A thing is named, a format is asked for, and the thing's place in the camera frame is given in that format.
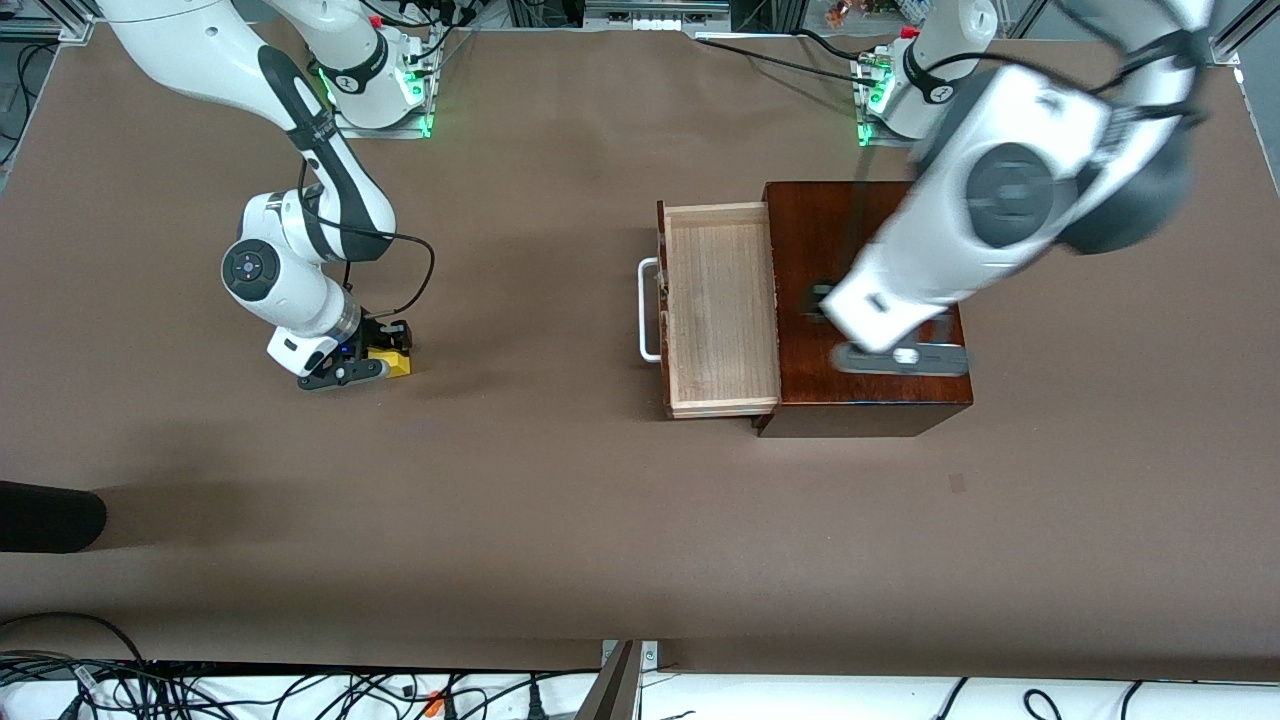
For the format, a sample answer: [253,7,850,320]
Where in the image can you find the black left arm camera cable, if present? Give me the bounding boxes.
[1040,0,1213,131]

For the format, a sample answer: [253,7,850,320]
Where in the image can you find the dark slanted bar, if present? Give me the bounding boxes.
[575,640,643,720]

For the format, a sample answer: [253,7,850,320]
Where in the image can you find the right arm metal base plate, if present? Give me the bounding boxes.
[328,60,436,141]

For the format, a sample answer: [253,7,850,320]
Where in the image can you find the metal rail with sockets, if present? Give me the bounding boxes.
[583,0,733,33]

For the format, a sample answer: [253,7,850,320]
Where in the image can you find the black cylindrical object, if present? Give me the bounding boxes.
[0,480,108,554]

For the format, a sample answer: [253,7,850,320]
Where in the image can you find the aluminium frame profile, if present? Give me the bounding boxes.
[1208,0,1280,69]

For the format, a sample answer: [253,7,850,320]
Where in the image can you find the black base power cable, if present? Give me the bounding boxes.
[694,30,881,83]

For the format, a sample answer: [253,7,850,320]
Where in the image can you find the white drawer handle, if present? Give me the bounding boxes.
[637,256,666,364]

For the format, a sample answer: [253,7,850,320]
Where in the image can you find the dark brown wooden cabinet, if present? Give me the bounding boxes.
[755,180,974,439]

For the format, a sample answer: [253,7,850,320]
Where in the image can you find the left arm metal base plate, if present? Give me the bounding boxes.
[853,50,936,150]

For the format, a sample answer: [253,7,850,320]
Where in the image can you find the small metal bracket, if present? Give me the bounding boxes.
[600,640,661,673]

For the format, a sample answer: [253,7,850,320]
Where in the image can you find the aluminium frame corner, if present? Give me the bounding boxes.
[0,0,98,43]

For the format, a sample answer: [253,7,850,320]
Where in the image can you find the light wood drawer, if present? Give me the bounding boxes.
[656,200,783,421]

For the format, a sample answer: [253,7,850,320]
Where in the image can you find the tangled black cables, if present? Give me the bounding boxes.
[0,610,601,720]

